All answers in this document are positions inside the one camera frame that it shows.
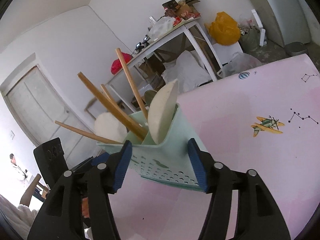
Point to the white side table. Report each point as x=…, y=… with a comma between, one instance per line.
x=172, y=33

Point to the white door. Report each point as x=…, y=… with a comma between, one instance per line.
x=37, y=100

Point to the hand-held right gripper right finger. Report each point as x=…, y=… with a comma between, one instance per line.
x=198, y=167

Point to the white plastic rice spoon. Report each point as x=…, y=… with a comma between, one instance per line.
x=162, y=112

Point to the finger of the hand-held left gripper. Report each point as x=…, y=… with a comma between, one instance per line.
x=100, y=159

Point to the silver refrigerator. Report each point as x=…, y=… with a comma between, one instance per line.
x=282, y=10

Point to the large white sack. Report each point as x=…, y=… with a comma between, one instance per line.
x=187, y=72

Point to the brown wooden chair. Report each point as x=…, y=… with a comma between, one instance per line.
x=31, y=187

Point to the wall light switch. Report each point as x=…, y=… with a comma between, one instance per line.
x=12, y=135

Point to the translucent plastic bag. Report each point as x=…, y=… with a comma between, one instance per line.
x=240, y=63

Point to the clear bottle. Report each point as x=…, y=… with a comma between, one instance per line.
x=152, y=21

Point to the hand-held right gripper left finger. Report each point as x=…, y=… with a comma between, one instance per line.
x=122, y=167

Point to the white plastic bag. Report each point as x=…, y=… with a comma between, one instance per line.
x=160, y=28

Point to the dark green bag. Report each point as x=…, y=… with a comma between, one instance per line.
x=250, y=37

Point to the mint green utensil holder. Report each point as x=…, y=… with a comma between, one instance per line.
x=162, y=160

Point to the dark brown box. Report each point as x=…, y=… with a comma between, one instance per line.
x=169, y=5

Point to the small black device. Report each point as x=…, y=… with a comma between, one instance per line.
x=145, y=40
x=138, y=47

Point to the white carton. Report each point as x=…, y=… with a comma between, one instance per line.
x=257, y=18
x=262, y=37

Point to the white fluffy cloth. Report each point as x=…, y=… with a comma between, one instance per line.
x=15, y=215

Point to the person's left hand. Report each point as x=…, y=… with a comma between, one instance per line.
x=85, y=207

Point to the large metal spoon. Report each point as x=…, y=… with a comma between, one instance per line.
x=150, y=97

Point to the open cluttered cardboard box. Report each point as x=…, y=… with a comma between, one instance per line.
x=186, y=8

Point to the pink printed tablecloth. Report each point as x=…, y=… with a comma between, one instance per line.
x=250, y=167

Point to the yellow plastic bag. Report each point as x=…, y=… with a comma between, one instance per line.
x=223, y=30

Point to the red plastic bag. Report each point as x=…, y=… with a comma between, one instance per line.
x=118, y=65

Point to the small white spoon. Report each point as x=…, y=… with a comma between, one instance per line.
x=110, y=127

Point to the tan wooden chopstick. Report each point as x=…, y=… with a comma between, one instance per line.
x=105, y=102
x=85, y=133
x=130, y=80
x=110, y=96

